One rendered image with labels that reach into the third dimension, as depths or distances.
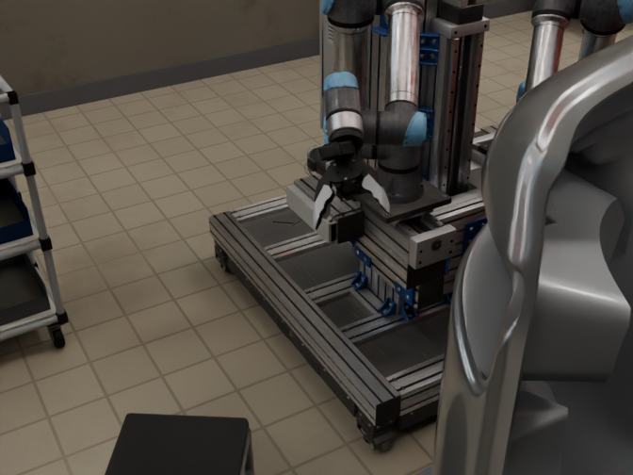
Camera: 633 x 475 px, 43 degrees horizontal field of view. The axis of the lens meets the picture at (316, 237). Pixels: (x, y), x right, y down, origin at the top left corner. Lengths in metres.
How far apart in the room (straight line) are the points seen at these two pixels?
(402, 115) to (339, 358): 1.07
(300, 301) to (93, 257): 1.12
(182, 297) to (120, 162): 1.27
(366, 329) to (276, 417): 0.42
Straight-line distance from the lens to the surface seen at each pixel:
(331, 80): 1.74
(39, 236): 2.94
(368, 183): 1.59
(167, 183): 4.14
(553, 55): 2.16
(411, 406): 2.59
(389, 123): 1.79
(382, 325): 2.77
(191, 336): 3.12
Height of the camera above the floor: 1.96
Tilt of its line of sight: 33 degrees down
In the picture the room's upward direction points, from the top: 1 degrees counter-clockwise
